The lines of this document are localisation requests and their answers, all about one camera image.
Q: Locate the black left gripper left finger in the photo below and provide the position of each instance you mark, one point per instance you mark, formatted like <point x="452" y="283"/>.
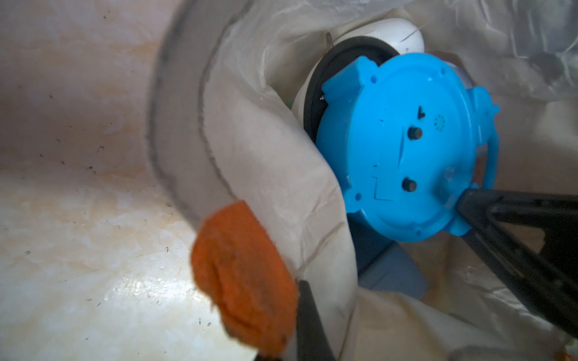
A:
<point x="291" y="308"/>

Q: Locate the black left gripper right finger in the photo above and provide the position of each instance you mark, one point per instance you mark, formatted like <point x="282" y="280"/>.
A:
<point x="544" y="282"/>

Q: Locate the bright blue round alarm clock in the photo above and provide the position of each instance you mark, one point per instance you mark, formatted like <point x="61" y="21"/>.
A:
<point x="402" y="140"/>

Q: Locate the beige canvas bag orange handles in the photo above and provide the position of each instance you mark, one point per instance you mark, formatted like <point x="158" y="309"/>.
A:
<point x="220" y="130"/>

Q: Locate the dark blue plastic clock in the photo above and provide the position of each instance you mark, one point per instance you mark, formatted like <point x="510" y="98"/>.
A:
<point x="383" y="265"/>

